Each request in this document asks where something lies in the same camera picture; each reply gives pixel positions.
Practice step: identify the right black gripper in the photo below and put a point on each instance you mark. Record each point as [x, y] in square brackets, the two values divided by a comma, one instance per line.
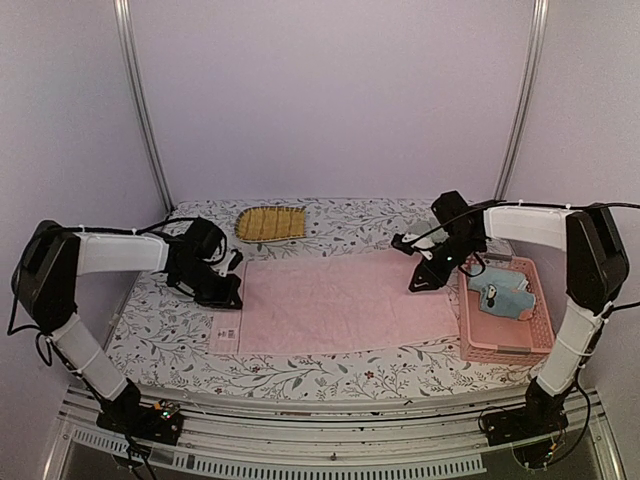
[435, 281]

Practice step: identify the woven bamboo tray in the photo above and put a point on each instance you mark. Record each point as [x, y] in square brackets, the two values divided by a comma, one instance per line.
[268, 224]

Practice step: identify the light green towel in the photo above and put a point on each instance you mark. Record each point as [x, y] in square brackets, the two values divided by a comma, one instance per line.
[421, 227]

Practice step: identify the left aluminium frame post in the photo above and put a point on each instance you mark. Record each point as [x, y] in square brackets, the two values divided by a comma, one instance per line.
[126, 36]

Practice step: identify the right aluminium frame post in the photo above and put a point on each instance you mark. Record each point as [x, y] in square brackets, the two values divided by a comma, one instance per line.
[533, 55]

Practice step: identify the pink plastic basket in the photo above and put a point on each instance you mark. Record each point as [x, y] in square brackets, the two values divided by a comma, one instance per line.
[490, 339]

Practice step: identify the blue rolled towel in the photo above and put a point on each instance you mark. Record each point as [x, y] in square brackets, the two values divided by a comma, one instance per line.
[503, 293]

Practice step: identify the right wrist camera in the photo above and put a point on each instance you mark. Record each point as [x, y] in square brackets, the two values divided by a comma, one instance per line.
[410, 243]

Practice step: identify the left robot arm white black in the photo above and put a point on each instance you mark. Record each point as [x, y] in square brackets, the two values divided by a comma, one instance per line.
[45, 284]

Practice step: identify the pink towel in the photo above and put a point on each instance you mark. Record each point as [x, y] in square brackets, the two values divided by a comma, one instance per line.
[331, 305]

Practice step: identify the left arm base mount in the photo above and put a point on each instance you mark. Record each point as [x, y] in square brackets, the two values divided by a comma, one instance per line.
[161, 422]

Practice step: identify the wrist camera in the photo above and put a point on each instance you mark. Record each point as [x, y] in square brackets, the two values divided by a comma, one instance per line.
[410, 243]
[228, 263]

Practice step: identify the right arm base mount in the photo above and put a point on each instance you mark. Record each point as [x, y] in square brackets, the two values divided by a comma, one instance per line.
[501, 426]

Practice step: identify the aluminium front rail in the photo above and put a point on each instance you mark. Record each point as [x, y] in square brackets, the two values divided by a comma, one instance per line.
[236, 438]

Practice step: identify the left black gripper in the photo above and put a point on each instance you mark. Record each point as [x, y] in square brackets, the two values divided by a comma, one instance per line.
[229, 295]

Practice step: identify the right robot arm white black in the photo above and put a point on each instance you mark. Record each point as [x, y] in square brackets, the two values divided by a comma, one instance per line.
[596, 268]

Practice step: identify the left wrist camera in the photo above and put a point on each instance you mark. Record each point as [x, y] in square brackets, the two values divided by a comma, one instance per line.
[228, 263]

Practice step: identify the aluminium frame post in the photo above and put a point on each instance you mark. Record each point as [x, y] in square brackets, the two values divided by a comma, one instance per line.
[533, 55]
[126, 36]

